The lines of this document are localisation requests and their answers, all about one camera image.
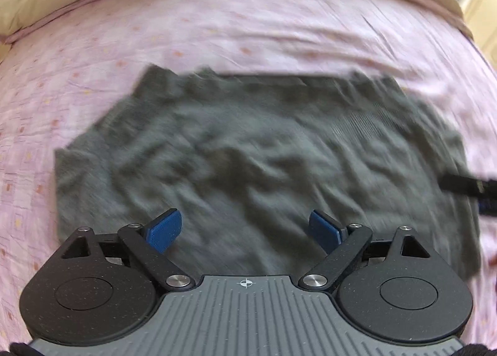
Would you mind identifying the grey argyle knit sweater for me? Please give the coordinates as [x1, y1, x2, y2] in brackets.
[55, 66, 480, 280]

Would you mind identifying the pink patterned bed sheet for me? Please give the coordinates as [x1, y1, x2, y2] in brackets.
[1, 0, 496, 346]

